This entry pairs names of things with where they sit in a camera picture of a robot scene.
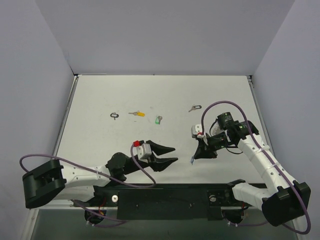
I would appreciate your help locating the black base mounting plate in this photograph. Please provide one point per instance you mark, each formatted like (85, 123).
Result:
(172, 201)

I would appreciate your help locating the red keyring with keys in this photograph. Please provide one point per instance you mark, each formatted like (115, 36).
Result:
(216, 130)

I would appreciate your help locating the aluminium frame rail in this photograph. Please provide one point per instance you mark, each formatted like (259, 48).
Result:
(67, 220)

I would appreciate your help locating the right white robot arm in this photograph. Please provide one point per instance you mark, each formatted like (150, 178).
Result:
(284, 199)

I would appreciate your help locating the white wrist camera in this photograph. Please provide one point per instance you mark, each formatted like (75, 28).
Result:
(143, 150)
(198, 133)

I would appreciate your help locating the key with yellow tag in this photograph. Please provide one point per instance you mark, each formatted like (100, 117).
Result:
(137, 113)

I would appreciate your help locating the key with green tag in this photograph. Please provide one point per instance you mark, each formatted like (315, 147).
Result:
(158, 120)

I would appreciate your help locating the black tag with small key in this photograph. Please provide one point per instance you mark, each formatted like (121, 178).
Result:
(114, 115)

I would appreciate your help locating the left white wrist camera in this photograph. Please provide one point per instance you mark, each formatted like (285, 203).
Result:
(143, 150)

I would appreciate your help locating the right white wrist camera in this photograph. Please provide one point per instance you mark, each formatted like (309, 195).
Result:
(198, 133)

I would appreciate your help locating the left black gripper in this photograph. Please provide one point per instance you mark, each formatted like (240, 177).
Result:
(151, 159)

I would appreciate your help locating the key with black tag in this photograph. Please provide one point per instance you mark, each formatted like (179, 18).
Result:
(195, 107)

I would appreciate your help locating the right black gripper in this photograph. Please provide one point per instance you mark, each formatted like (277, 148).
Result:
(204, 145)

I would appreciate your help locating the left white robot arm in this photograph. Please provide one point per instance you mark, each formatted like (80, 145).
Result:
(62, 179)

